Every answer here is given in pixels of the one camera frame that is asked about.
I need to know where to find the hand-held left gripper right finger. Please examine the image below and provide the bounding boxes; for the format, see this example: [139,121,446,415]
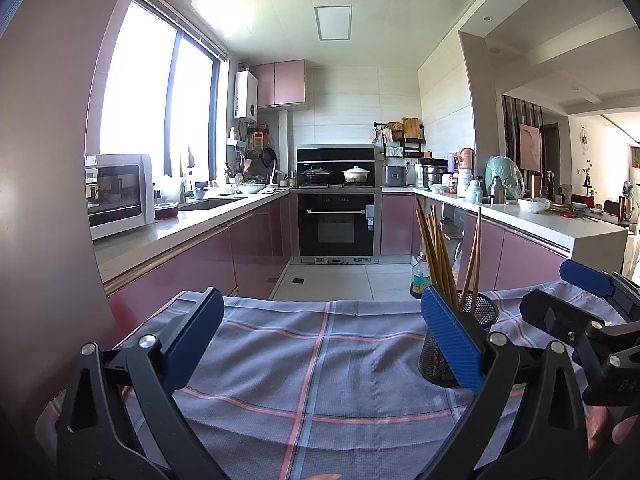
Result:
[420,285,591,480]

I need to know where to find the metal sink faucet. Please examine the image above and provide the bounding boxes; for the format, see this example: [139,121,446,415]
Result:
[181,144,197,204]

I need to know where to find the blue checked tablecloth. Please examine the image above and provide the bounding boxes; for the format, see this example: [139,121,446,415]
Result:
[35,282,640,480]

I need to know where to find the bunch of bamboo chopsticks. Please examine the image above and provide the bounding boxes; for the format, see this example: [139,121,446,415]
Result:
[414,196,484,307]

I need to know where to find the ceiling light panel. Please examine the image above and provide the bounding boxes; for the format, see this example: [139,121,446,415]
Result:
[314,5,354,41]

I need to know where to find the black mesh utensil holder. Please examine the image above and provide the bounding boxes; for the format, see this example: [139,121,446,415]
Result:
[417,289,500,389]

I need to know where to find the black built-in oven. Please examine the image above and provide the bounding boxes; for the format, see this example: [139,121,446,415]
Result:
[297,192,376,259]

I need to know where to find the black wall rack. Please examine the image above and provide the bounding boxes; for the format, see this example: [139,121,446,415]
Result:
[373,117,427,159]

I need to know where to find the white countertop oven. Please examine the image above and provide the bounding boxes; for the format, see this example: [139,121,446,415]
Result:
[85,154,156,241]

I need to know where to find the black range hood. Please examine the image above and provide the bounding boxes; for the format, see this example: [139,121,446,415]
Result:
[296,145,377,176]

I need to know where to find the person's right hand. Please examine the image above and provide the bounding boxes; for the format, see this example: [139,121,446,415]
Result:
[588,405,640,456]

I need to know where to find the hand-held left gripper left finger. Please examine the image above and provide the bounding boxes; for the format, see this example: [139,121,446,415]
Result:
[54,287,225,480]

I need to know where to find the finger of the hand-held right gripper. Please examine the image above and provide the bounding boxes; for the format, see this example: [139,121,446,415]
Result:
[520,289,609,359]
[559,259,640,306]

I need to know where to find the oil bottle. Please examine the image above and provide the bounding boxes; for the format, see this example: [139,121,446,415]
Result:
[410,255,432,300]

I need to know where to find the black wok with lid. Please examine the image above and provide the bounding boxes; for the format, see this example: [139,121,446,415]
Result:
[300,164,332,185]

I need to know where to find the grey refrigerator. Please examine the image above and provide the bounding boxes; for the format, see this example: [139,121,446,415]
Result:
[0,0,146,361]

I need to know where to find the kitchen window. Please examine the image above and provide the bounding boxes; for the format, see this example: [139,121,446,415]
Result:
[99,0,232,187]

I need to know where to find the green fan in plastic cover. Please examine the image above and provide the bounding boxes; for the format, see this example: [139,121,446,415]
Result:
[485,156,526,201]

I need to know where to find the stainless steel pot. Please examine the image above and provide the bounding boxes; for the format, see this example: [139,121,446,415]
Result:
[421,159,449,189]

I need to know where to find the framed wall picture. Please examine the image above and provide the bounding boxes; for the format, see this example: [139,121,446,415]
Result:
[517,122,542,174]

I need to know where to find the pink base cabinets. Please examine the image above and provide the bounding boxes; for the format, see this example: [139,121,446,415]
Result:
[380,194,574,294]
[102,194,294,312]

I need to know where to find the white kitchen countertop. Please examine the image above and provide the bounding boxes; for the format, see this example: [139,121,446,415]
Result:
[92,185,630,266]

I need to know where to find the white water heater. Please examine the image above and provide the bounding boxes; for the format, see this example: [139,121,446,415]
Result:
[234,71,259,120]

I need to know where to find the pink wall cabinet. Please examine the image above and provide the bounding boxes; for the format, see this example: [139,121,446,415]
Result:
[249,59,307,109]

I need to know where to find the kitchen sink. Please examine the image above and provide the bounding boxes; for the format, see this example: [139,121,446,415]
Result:
[180,196,247,211]

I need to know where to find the striped room divider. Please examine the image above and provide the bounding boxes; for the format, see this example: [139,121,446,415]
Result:
[502,95,545,197]

